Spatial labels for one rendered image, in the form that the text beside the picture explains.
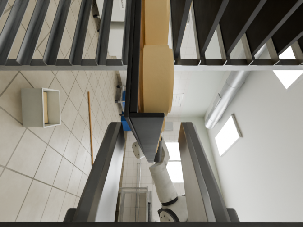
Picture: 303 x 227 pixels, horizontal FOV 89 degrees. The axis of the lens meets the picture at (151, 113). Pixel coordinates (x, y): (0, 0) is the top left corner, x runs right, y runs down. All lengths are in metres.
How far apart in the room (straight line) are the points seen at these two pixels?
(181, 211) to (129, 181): 4.51
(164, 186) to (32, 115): 1.13
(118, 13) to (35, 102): 2.05
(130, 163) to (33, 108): 4.13
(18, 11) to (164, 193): 0.93
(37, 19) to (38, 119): 0.78
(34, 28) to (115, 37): 2.43
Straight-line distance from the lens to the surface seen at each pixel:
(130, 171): 5.15
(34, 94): 1.44
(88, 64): 0.62
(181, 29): 0.50
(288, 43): 0.70
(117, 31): 3.13
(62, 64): 0.66
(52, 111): 1.61
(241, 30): 0.57
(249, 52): 0.68
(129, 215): 4.97
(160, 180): 0.61
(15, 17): 0.92
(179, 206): 0.62
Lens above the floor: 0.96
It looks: level
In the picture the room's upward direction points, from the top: 90 degrees clockwise
